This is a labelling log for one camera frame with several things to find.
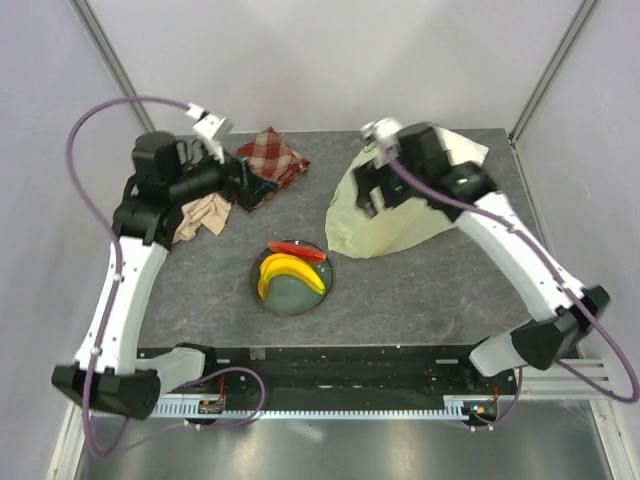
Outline red watermelon slice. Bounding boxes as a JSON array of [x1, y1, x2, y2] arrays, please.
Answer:
[[268, 242, 327, 265]]

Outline red plaid cloth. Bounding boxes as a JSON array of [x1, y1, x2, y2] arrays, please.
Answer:
[[236, 127, 310, 211]]

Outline blue ceramic plate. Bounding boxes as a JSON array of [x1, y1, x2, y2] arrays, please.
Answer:
[[249, 240, 334, 316]]

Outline beige cloth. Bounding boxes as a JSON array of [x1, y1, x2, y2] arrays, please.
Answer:
[[173, 193, 232, 243]]

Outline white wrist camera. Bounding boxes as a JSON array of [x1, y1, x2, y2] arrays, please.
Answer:
[[186, 103, 233, 164], [360, 117, 403, 169]]

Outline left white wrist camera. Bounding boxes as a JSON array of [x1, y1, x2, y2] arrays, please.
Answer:
[[186, 103, 233, 164]]

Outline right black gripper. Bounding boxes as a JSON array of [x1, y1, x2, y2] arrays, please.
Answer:
[[353, 148, 428, 217]]

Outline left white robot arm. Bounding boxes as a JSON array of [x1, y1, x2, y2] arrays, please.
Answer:
[[51, 132, 277, 420]]

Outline white slotted cable duct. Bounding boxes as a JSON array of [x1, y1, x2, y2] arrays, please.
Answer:
[[150, 395, 497, 421]]

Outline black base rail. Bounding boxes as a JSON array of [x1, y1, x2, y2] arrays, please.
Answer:
[[175, 345, 517, 410]]

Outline left aluminium frame post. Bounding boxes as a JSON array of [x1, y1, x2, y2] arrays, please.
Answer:
[[69, 0, 156, 133]]

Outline aluminium frame post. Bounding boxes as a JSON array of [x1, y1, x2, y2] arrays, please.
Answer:
[[508, 0, 600, 147], [69, 0, 156, 133]]

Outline pale green plastic bag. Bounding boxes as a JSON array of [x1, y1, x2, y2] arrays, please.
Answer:
[[324, 125, 490, 260]]

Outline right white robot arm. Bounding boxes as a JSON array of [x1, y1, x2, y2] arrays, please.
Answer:
[[352, 118, 610, 394]]

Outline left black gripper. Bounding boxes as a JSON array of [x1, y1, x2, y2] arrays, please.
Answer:
[[169, 138, 279, 210]]

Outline right aluminium frame post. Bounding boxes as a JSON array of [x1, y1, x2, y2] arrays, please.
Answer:
[[508, 0, 600, 147]]

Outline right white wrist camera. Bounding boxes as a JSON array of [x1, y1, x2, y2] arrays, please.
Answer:
[[360, 117, 403, 169]]

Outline yellow banana bunch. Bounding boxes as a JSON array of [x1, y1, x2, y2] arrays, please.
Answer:
[[256, 252, 327, 301]]

